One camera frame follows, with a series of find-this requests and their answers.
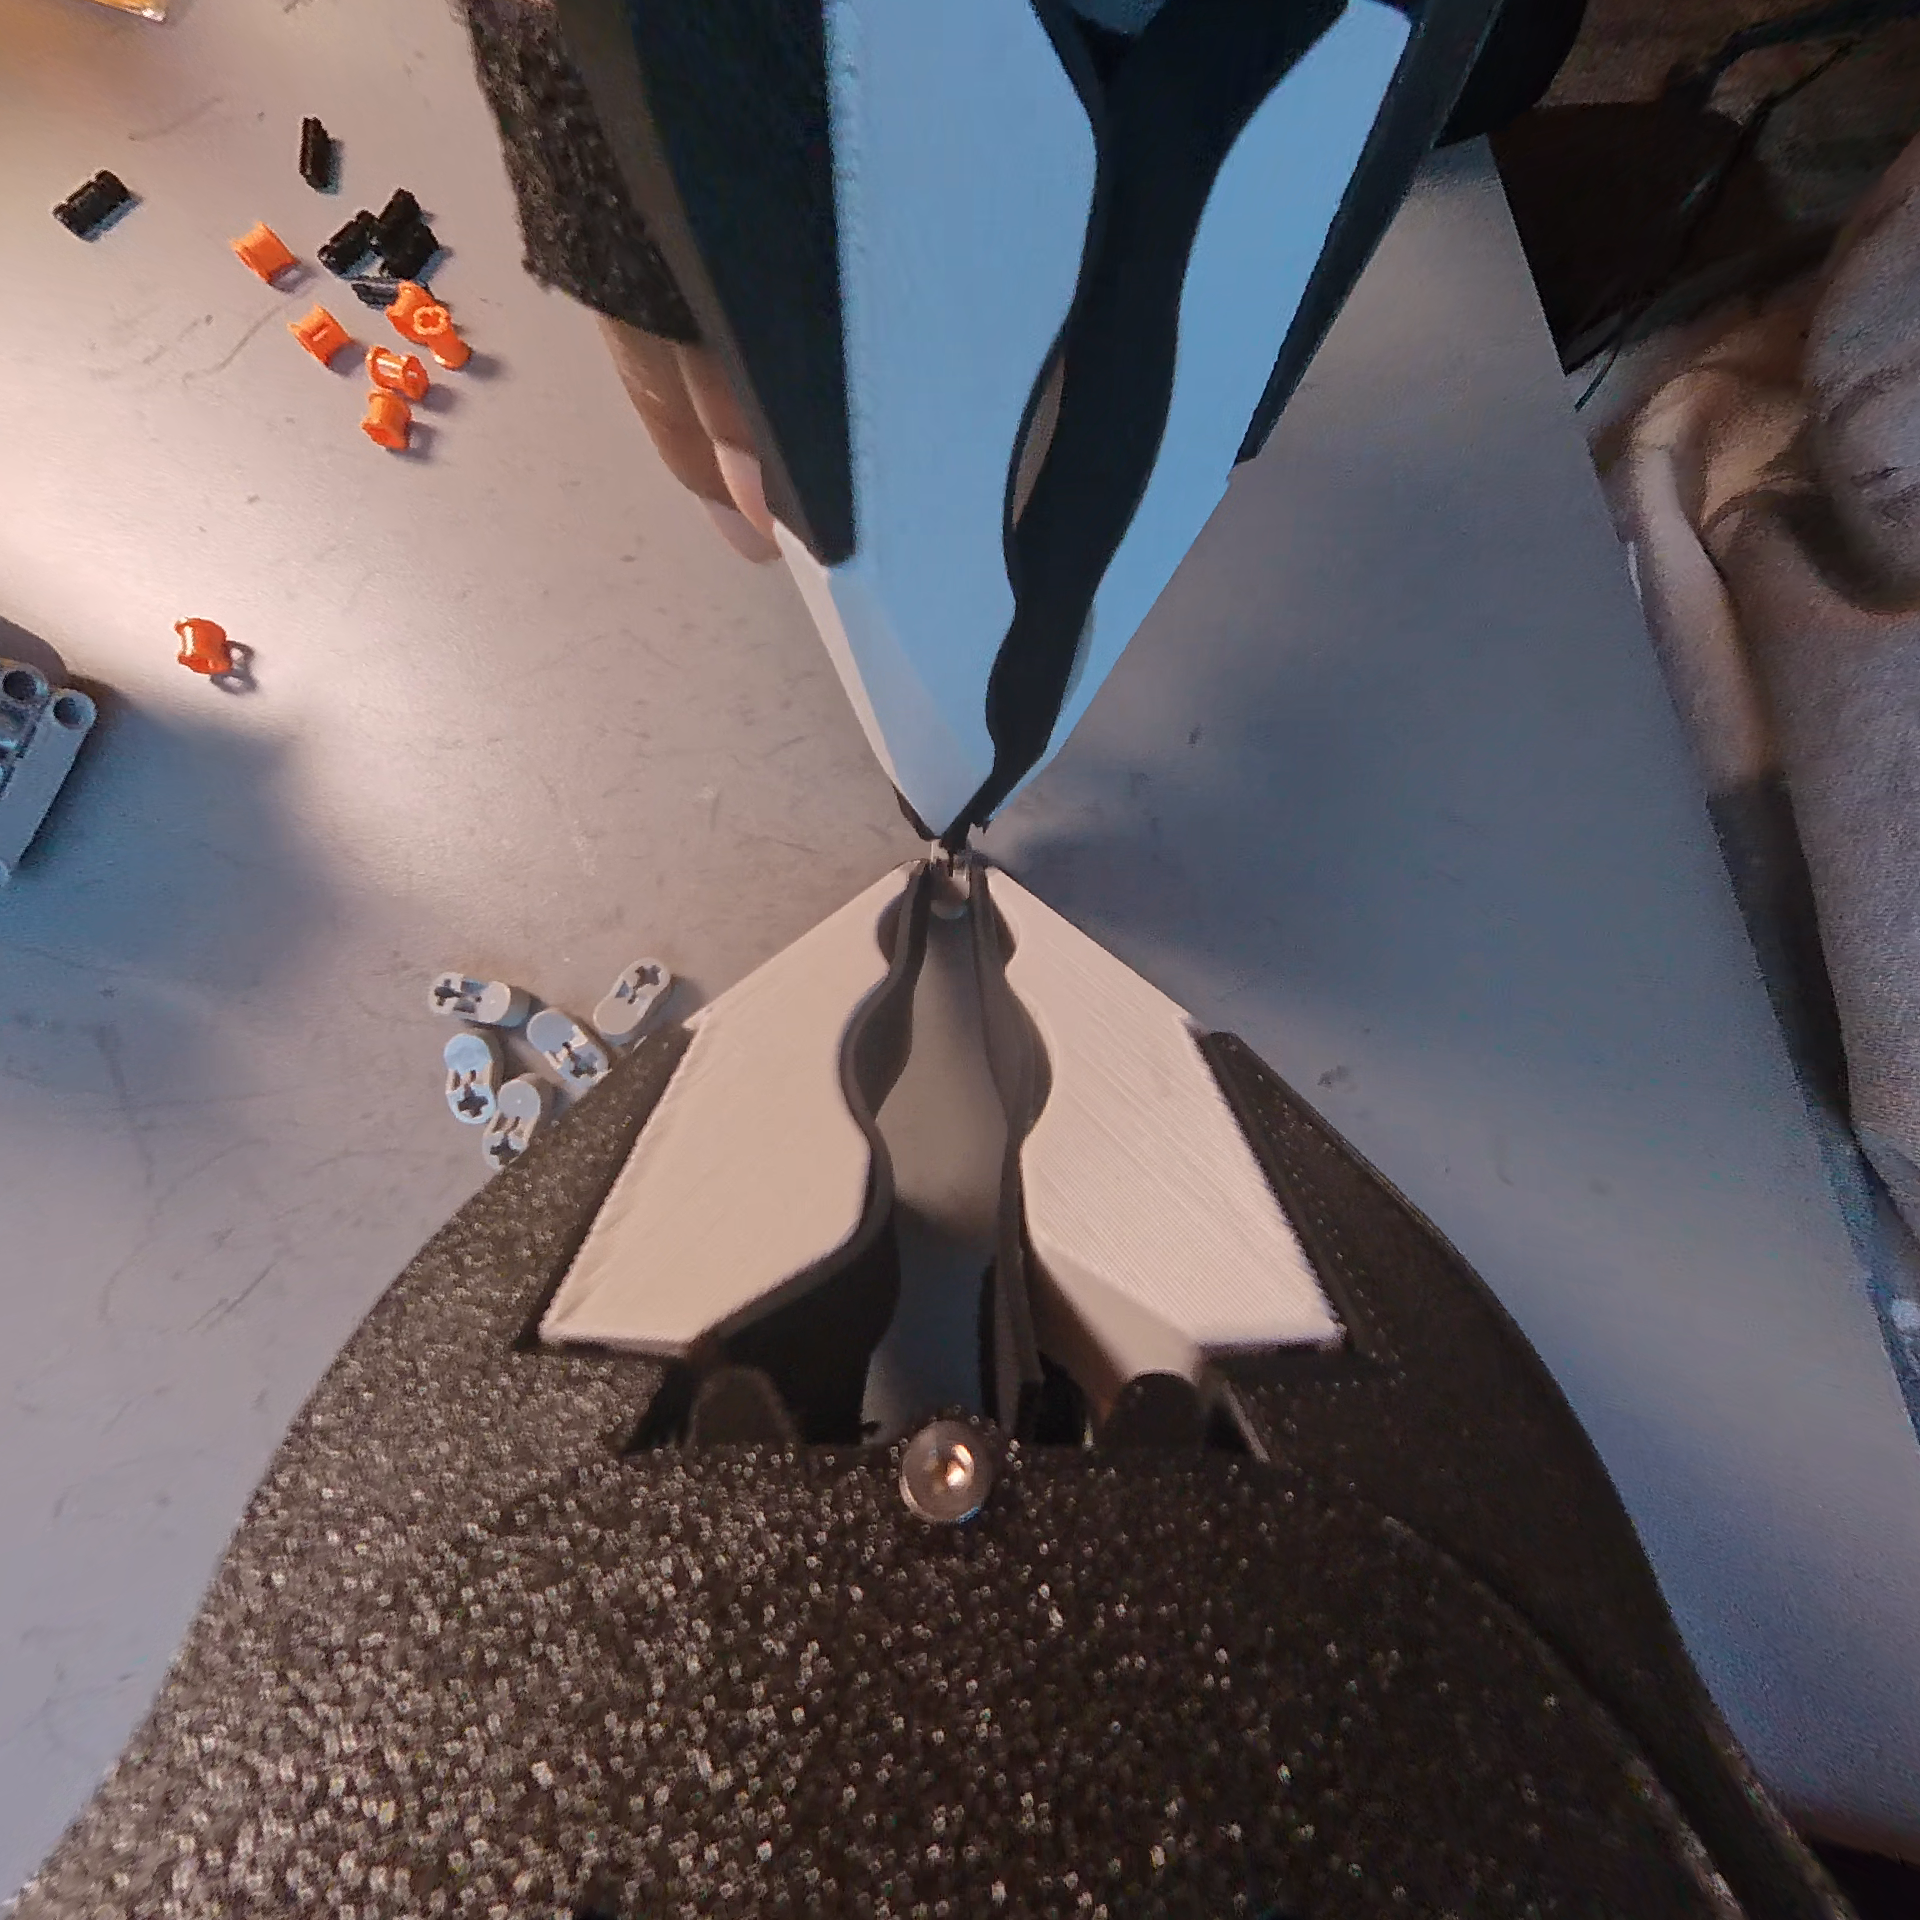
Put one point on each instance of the grey toy brick assembly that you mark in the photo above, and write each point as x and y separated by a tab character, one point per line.
34	749

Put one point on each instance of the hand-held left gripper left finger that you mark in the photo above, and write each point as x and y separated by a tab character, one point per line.
726	1181

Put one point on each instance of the pile of grey connector pieces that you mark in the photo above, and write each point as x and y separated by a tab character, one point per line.
470	1075

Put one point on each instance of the group of black pins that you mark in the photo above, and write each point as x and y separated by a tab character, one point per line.
95	202

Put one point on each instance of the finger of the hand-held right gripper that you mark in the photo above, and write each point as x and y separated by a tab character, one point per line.
944	294
1242	219

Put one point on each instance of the group of orange bushes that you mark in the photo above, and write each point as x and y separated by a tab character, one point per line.
270	248

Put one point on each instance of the clear plastic bag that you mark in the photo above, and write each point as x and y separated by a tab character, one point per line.
131	8

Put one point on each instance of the person's right hand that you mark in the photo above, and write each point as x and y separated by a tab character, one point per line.
686	419

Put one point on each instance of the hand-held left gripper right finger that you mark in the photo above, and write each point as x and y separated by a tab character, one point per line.
1169	1181

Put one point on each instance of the person's black trousers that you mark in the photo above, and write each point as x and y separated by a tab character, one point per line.
1518	80

